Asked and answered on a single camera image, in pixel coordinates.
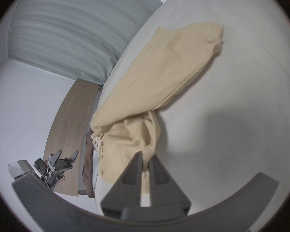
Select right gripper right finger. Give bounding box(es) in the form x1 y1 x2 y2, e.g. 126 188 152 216
148 154 192 215

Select bed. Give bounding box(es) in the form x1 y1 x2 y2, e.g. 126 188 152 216
43 0 290 217

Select beige shorts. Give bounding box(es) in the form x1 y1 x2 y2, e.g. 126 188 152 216
90 21 224 196

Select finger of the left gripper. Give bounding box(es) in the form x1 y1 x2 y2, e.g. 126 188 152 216
67 150 79 165
48 150 63 165

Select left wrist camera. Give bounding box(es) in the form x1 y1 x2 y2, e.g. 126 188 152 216
34 158 48 173

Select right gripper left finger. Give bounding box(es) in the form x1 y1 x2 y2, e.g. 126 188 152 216
100 151 144 218

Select wide pale grey-green curtain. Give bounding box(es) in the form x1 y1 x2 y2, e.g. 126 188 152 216
8 0 160 86

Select brown garment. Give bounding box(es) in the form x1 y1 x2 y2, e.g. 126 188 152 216
82 131 97 199

